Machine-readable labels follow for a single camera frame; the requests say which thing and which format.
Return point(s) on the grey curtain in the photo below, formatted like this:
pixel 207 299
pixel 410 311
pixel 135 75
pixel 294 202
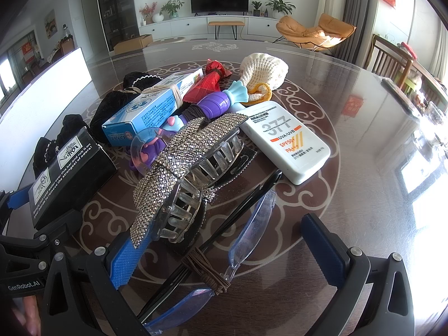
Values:
pixel 360 17

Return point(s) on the dark glass display cabinet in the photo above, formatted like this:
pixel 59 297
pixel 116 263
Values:
pixel 115 10

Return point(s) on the clear blue glasses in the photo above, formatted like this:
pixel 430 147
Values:
pixel 252 227

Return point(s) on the blue and white medicine box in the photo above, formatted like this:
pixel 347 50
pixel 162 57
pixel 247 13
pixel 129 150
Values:
pixel 140 119

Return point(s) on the black television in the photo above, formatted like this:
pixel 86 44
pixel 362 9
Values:
pixel 219 0

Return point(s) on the white panel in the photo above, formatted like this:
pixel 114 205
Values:
pixel 42 91

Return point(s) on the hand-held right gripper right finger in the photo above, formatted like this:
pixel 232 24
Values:
pixel 323 248

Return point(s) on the dark brown elastic band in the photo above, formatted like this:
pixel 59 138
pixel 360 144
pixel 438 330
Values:
pixel 194 114
pixel 206 273

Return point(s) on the cardboard box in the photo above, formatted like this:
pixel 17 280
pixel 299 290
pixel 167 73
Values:
pixel 133 43

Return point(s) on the large leafy potted plant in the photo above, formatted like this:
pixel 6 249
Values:
pixel 280 7

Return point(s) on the white television cabinet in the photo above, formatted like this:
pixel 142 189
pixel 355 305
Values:
pixel 175 28

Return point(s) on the cluttered wooden side table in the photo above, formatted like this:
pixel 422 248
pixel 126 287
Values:
pixel 427 87

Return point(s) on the brown patterned glass desktop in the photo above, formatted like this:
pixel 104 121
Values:
pixel 367 147

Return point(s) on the red wrapped packet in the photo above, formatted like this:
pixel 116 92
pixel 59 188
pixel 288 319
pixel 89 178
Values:
pixel 203 87

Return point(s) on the framed wall painting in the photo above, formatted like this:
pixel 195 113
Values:
pixel 49 22

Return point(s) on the white sunscreen bottle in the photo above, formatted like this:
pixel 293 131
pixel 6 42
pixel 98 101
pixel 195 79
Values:
pixel 287 147

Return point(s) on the small green potted plant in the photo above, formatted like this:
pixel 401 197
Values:
pixel 256 7

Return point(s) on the wooden chair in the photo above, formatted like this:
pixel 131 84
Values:
pixel 385 57

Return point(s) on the cream crocheted pouch yellow rim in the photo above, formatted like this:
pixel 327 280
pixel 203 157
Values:
pixel 266 70

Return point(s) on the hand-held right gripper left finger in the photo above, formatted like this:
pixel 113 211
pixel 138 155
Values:
pixel 122 264

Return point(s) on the orange lounge chair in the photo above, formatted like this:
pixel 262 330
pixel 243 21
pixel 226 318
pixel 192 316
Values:
pixel 304 31

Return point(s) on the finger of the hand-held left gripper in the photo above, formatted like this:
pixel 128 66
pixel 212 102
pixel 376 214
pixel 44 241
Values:
pixel 17 197
pixel 52 227

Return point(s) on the rhinestone hair claw clip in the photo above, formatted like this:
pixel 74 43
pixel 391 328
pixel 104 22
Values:
pixel 168 171

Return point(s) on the black box with white print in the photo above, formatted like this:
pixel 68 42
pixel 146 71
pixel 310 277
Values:
pixel 66 178

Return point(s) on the black velvet pouch pearl trim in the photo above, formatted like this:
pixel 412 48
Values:
pixel 108 108

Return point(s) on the purple toy figure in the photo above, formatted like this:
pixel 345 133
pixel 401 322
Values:
pixel 213 103

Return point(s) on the red flower plant white vase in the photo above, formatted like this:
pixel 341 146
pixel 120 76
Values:
pixel 155 17

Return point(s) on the orange bench with black legs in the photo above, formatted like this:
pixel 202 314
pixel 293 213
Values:
pixel 226 23

